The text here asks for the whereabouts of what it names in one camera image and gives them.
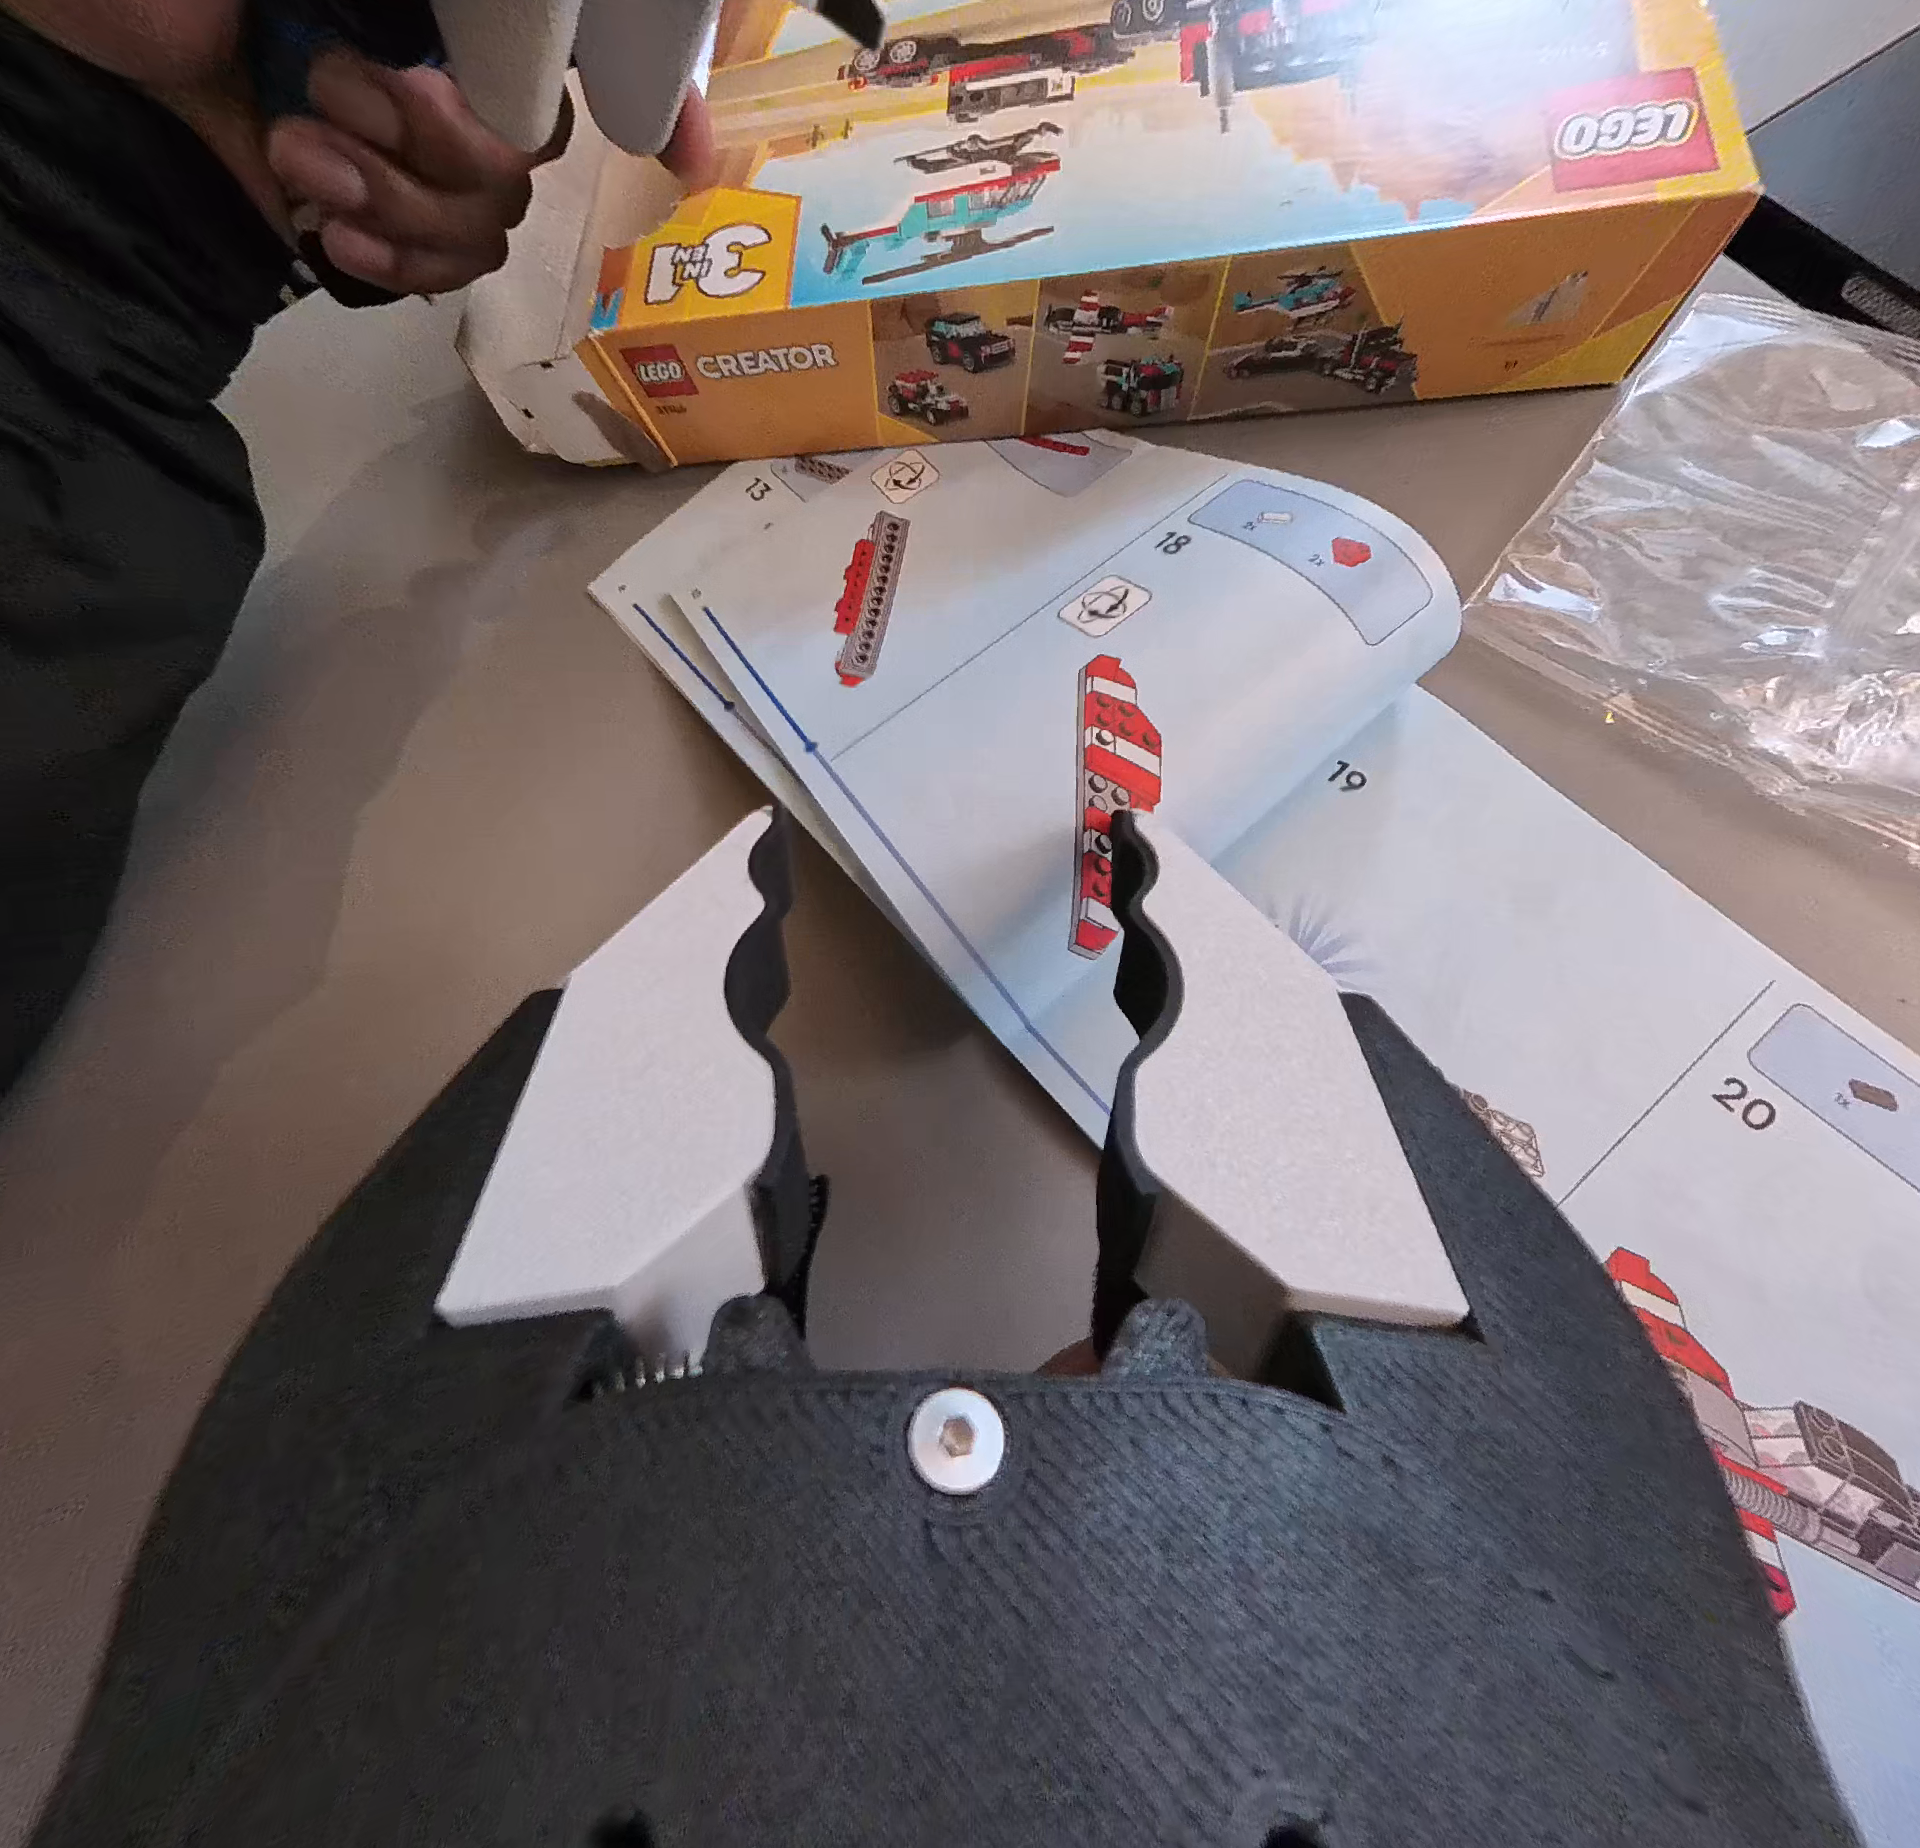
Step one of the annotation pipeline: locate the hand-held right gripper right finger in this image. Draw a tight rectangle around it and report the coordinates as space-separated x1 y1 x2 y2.
1093 809 1476 1381

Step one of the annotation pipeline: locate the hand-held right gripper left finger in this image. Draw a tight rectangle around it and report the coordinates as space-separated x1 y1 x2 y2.
432 805 828 1339

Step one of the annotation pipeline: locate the yellow toy brick box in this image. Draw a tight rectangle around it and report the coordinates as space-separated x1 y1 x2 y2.
457 0 1765 470

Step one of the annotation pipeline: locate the toy brick instruction booklet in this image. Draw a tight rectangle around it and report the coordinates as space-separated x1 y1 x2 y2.
589 430 1920 1848

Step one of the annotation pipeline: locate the person's left forearm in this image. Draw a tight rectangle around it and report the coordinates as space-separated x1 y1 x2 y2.
0 0 309 410

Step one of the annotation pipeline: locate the grey desk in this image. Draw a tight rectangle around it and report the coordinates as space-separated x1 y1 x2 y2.
1687 0 1920 131
0 212 1920 1848

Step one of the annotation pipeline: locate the person's left hand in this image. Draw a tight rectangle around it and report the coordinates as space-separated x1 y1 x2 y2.
83 0 722 306

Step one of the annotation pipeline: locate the large clear plastic bag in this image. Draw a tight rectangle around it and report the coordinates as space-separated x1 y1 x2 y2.
1463 293 1920 865

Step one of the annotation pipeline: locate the person's dark jacket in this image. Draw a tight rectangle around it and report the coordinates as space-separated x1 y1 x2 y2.
0 377 271 1092

